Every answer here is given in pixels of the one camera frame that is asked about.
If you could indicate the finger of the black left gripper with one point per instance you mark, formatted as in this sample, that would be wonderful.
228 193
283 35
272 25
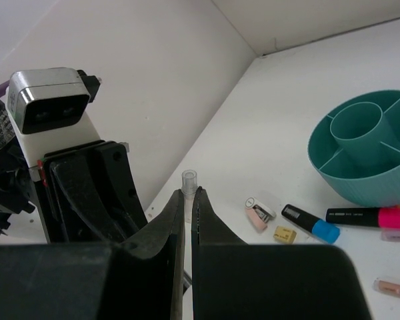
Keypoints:
116 188
73 177

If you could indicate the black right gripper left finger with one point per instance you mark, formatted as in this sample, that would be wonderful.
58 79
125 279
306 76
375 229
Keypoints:
140 278

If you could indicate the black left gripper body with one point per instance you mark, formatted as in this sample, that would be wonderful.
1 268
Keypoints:
60 222

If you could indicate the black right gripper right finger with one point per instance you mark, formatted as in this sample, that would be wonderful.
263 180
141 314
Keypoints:
236 280

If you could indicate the clear pen cap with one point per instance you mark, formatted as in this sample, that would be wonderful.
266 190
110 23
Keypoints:
189 188

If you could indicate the yellow eraser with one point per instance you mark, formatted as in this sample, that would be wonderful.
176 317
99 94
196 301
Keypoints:
284 235

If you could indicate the pink white mini stapler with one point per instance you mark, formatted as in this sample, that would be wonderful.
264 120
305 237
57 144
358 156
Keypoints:
258 214

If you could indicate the blue capped black highlighter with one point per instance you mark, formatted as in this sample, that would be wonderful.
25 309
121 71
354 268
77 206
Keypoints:
312 224

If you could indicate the brown translucent pen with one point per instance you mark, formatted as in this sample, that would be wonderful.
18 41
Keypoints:
388 286

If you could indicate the purple translucent pen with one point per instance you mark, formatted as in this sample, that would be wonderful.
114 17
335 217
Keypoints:
391 235

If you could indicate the pink capped black highlighter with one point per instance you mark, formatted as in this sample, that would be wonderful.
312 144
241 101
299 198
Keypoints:
384 218

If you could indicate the teal round divided organizer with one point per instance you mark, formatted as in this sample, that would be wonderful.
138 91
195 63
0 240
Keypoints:
356 149

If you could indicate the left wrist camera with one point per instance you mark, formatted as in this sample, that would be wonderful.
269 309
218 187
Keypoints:
46 99

